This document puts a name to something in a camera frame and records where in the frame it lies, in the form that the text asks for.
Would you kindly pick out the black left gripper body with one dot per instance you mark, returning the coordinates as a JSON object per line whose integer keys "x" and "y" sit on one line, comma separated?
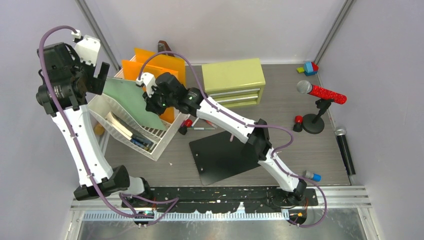
{"x": 80, "y": 69}

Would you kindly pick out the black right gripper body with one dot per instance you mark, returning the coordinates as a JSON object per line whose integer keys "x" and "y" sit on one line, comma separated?
{"x": 157, "y": 102}

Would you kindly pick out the mint green clipboard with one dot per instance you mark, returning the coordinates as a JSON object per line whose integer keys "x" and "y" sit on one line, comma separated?
{"x": 127, "y": 102}

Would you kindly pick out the red black stamp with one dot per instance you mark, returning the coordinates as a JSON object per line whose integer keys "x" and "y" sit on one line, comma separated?
{"x": 297, "y": 127}
{"x": 183, "y": 129}

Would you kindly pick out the thick orange binder folder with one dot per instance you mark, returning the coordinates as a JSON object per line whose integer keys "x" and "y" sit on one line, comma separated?
{"x": 131, "y": 70}

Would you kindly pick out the white plastic file rack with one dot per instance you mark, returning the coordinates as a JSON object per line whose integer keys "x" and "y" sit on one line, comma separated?
{"x": 99, "y": 107}

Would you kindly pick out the Nineteen Eighty-Four dark book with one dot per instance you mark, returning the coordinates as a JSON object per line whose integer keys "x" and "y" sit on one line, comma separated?
{"x": 125, "y": 132}

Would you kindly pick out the black clipboard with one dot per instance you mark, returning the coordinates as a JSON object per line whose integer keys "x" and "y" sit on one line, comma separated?
{"x": 218, "y": 158}

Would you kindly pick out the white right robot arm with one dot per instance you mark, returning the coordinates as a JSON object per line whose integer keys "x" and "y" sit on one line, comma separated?
{"x": 254, "y": 134}

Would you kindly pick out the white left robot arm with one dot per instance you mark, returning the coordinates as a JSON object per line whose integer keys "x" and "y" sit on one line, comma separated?
{"x": 72, "y": 117}

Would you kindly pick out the thin orange folder in rack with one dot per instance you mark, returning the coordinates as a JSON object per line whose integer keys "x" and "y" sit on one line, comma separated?
{"x": 161, "y": 60}

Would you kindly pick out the brown wooden object behind rack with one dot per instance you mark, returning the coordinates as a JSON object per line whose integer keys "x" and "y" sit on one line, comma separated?
{"x": 163, "y": 47}

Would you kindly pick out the orange red marker pen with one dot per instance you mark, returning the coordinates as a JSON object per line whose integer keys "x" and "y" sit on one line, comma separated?
{"x": 211, "y": 124}

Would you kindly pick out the green metal drawer cabinet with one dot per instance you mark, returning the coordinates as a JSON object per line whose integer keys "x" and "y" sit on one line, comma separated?
{"x": 234, "y": 83}

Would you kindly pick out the red glitter microphone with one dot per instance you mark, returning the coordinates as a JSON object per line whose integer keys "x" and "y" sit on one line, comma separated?
{"x": 305, "y": 87}

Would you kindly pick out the colourful toy blocks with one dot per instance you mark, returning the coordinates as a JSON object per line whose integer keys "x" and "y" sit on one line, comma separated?
{"x": 309, "y": 68}

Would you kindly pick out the black microphone stand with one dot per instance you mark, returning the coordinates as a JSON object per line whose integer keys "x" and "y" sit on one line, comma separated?
{"x": 313, "y": 123}

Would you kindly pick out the blue silver small marker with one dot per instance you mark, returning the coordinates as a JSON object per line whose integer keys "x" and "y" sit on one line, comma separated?
{"x": 312, "y": 176}

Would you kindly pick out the black handheld microphone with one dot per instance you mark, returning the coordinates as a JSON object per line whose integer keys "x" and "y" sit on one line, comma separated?
{"x": 340, "y": 134}

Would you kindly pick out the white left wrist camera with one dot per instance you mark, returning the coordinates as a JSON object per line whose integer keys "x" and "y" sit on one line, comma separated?
{"x": 87, "y": 48}

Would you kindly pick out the wooden handle tool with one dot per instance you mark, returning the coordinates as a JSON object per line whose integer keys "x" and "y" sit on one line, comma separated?
{"x": 98, "y": 129}

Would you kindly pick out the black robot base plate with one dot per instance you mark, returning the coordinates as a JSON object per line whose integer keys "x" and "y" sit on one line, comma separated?
{"x": 220, "y": 199}

